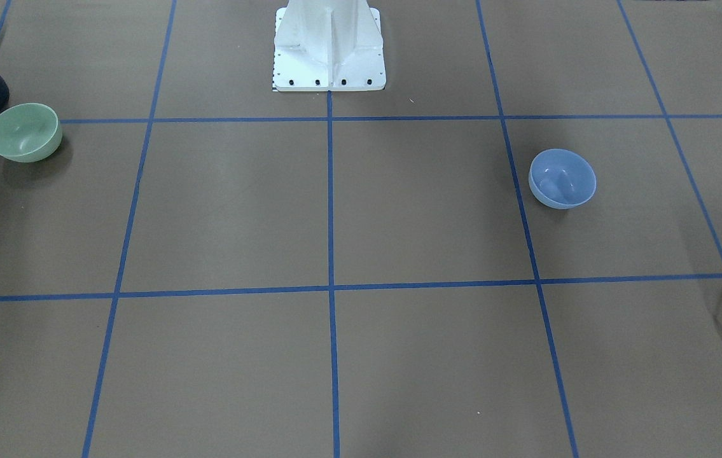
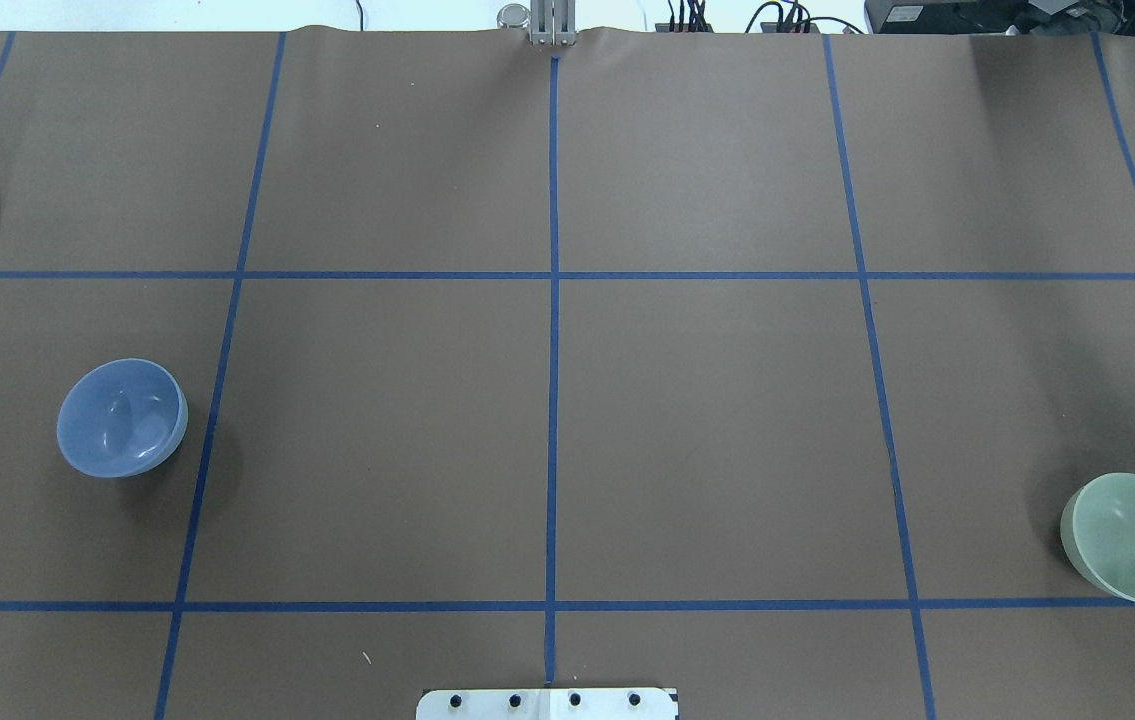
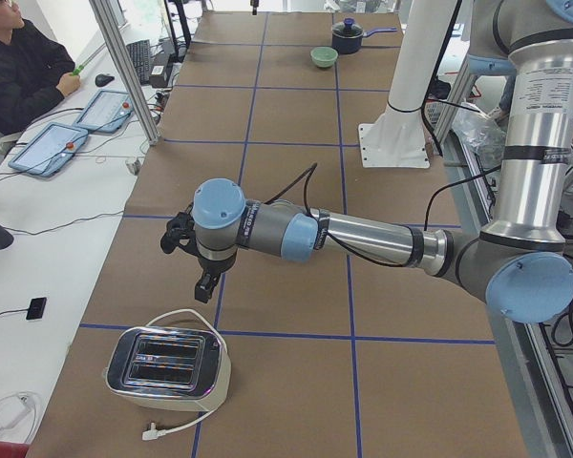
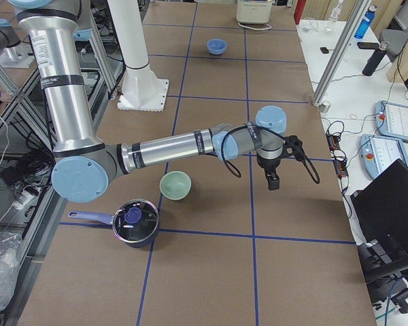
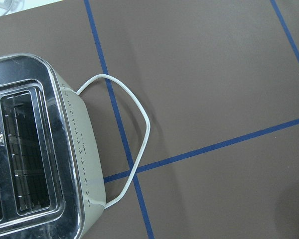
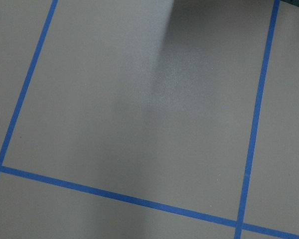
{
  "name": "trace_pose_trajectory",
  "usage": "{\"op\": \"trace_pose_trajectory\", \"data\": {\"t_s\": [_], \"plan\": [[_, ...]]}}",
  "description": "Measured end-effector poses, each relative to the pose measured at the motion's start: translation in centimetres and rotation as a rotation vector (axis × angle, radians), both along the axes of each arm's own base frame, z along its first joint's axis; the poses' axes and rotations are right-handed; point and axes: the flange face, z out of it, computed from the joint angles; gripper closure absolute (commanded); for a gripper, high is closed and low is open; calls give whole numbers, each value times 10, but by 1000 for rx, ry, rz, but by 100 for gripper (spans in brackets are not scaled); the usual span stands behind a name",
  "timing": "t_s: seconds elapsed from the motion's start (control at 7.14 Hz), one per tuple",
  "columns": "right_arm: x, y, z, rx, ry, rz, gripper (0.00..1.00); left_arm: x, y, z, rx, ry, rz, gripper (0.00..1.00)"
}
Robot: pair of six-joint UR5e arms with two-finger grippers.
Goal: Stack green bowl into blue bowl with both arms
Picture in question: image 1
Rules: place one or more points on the blue bowl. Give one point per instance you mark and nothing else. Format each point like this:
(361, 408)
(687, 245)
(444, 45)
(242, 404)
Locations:
(561, 179)

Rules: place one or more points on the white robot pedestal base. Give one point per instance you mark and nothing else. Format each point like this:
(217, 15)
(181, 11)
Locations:
(328, 46)

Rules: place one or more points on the green bowl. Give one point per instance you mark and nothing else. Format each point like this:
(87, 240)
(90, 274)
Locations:
(29, 132)

